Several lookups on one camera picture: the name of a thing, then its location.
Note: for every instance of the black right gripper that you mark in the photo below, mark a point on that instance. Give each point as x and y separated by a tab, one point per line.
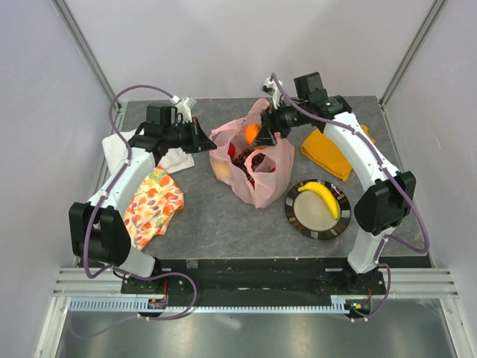
271	122

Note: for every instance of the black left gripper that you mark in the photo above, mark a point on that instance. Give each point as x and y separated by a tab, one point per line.
200	142

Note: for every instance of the fake orange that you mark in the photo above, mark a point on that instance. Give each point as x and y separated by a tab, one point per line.
251	133

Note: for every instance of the pink plastic bag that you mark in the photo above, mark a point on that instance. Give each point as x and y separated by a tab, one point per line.
267	171

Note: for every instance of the yellow fake banana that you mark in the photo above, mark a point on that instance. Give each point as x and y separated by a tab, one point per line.
324	195

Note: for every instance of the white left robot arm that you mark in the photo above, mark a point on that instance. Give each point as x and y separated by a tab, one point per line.
97	229

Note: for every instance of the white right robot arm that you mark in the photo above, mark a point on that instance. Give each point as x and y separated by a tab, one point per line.
388	192

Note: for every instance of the red fake fruit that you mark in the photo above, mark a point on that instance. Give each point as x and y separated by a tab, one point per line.
231	151

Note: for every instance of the white cloth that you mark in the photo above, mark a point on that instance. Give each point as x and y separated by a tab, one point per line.
175	160

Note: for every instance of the orange cloth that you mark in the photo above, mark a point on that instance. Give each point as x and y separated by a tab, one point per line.
322	151

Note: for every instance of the floral patterned cloth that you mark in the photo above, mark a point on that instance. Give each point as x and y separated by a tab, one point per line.
152	207

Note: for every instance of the dark rimmed ceramic plate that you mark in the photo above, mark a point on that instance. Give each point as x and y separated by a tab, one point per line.
308	213

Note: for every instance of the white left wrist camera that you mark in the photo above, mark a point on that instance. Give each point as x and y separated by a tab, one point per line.
184	107

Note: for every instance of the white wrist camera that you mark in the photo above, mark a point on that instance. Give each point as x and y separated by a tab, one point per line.
184	107
271	87

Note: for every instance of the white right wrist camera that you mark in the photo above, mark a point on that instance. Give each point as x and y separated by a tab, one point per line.
271	87

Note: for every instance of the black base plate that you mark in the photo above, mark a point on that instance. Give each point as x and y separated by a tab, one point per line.
322	276

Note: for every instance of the grey cable duct rail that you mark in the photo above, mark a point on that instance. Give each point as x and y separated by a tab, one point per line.
148	305

